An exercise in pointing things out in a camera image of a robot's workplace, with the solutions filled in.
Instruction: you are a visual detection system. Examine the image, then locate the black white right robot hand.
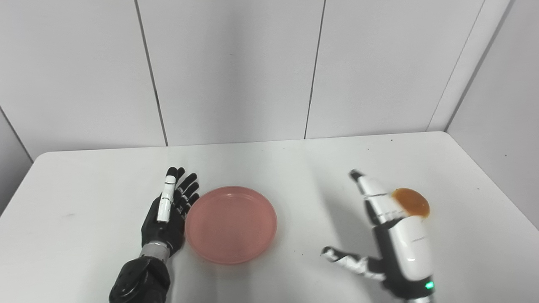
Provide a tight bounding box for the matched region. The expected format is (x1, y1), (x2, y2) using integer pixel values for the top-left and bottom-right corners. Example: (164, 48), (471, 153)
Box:
(321, 169), (435, 300)

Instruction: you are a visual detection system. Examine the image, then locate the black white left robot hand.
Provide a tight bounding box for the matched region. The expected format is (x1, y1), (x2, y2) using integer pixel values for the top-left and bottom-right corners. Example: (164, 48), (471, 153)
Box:
(141, 167), (200, 258)

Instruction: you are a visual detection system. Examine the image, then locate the toy hamburger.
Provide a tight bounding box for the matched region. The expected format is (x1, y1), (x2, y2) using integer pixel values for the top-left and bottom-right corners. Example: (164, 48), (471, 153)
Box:
(392, 188), (430, 219)

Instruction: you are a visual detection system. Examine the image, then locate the pink round plate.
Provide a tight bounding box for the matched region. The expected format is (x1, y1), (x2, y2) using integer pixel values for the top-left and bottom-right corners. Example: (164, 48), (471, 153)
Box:
(184, 186), (278, 265)

